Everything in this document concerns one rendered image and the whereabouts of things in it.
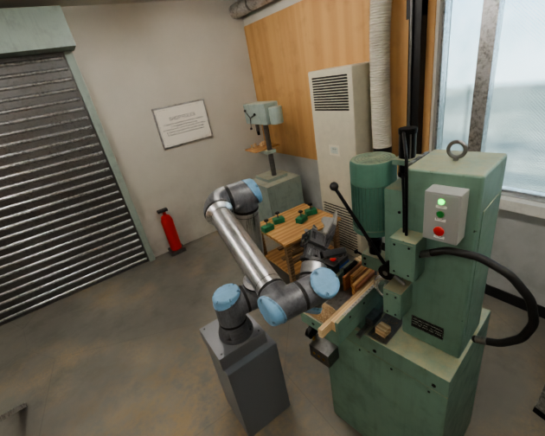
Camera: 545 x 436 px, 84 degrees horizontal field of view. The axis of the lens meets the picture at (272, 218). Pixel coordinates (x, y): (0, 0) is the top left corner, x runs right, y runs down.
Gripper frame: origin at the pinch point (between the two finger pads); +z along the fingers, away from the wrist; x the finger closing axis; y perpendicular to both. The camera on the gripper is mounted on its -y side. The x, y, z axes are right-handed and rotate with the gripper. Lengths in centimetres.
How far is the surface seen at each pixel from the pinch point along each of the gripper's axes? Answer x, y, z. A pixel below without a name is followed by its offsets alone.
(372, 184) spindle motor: -15.9, -8.0, 11.5
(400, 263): -16.2, -21.7, -15.2
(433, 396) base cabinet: 4, -60, -50
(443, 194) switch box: -40.9, -11.8, -4.2
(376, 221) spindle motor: -7.1, -18.6, 4.2
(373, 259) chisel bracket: 9.2, -32.1, -3.0
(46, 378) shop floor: 236, 90, -89
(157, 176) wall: 252, 85, 130
